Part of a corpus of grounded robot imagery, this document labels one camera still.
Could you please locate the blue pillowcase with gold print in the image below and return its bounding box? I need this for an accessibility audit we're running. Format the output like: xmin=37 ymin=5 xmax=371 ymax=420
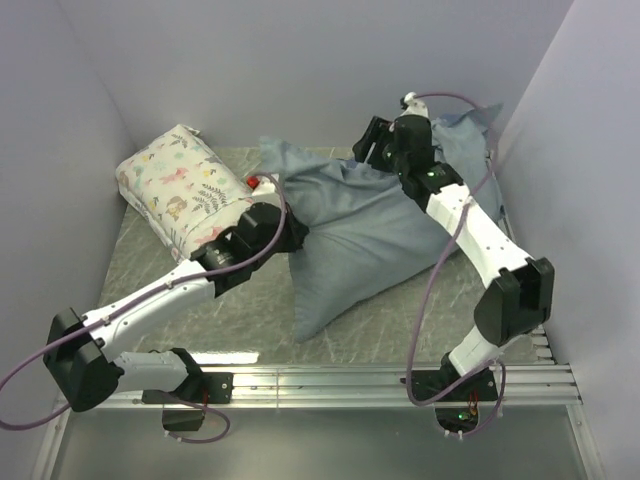
xmin=258 ymin=102 xmax=507 ymax=345

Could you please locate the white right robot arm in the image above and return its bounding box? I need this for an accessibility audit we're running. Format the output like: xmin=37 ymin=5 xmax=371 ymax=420
xmin=352 ymin=113 xmax=555 ymax=406

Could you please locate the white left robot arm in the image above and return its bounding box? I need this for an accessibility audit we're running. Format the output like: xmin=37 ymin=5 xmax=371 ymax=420
xmin=43 ymin=203 xmax=309 ymax=412

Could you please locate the floral white pillow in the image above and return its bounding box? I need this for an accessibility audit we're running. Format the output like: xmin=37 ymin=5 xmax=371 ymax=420
xmin=115 ymin=124 xmax=253 ymax=262

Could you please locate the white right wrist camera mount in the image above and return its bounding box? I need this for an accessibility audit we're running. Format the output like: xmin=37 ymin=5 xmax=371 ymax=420
xmin=400 ymin=92 xmax=430 ymax=119

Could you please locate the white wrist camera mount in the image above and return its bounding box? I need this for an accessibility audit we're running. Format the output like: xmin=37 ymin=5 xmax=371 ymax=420
xmin=400 ymin=92 xmax=430 ymax=119
xmin=246 ymin=175 xmax=280 ymax=206

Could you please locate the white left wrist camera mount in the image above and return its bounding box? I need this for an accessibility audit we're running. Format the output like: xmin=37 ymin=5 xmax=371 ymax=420
xmin=246 ymin=175 xmax=280 ymax=206

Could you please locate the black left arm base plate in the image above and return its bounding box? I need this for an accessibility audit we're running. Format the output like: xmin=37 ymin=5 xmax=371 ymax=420
xmin=141 ymin=372 xmax=234 ymax=405

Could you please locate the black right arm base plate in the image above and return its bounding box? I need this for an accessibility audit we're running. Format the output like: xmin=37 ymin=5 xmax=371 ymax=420
xmin=411 ymin=368 xmax=498 ymax=403

